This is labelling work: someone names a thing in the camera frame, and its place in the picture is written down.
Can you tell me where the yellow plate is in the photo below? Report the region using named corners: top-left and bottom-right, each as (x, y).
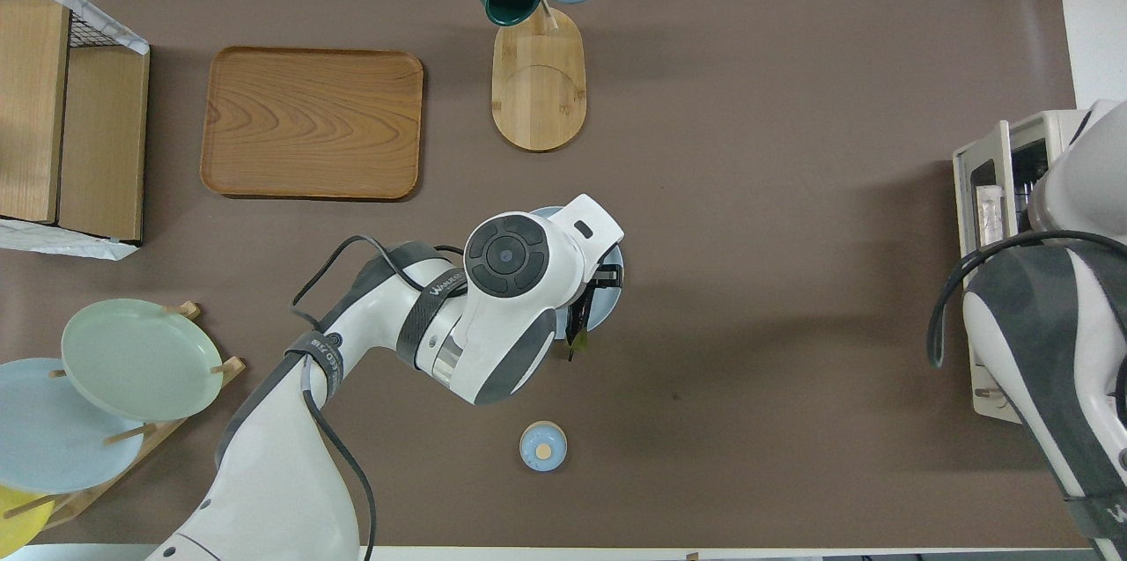
top-left (0, 483), bottom-right (55, 557)

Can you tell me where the small light blue plate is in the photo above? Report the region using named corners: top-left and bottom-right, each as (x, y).
top-left (528, 206), bottom-right (625, 335)

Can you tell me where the black wire basket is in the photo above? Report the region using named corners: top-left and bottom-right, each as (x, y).
top-left (0, 0), bottom-right (124, 51)

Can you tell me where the large light blue plate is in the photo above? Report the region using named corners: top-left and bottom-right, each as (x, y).
top-left (0, 358), bottom-right (144, 495)

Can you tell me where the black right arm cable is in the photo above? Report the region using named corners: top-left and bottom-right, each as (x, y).
top-left (929, 231), bottom-right (1127, 368)

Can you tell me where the white toaster oven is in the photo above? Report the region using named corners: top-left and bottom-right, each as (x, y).
top-left (953, 109), bottom-right (1094, 423)

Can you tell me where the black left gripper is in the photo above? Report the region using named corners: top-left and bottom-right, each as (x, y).
top-left (576, 262), bottom-right (625, 316)

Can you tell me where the wooden plate rack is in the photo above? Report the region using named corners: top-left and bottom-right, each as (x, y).
top-left (35, 301), bottom-right (247, 531)

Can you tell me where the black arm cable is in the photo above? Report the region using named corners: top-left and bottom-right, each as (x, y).
top-left (929, 231), bottom-right (1127, 368)
top-left (291, 235), bottom-right (468, 561)

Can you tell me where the mint green plate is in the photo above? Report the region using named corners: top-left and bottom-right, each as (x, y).
top-left (61, 299), bottom-right (224, 423)

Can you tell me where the wooden shelf with wire mesh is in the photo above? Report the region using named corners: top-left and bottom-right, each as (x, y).
top-left (0, 0), bottom-right (151, 261)

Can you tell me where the oven door with metal handle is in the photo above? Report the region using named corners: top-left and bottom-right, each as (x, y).
top-left (953, 121), bottom-right (1013, 423)

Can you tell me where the brown table mat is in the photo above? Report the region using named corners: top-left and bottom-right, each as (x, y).
top-left (0, 0), bottom-right (1079, 549)

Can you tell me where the wooden mug tree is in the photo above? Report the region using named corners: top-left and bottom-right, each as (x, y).
top-left (465, 0), bottom-right (607, 152)

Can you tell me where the wooden tray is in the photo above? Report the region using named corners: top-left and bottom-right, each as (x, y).
top-left (201, 47), bottom-right (424, 200)

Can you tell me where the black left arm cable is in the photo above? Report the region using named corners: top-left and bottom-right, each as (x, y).
top-left (291, 235), bottom-right (468, 561)

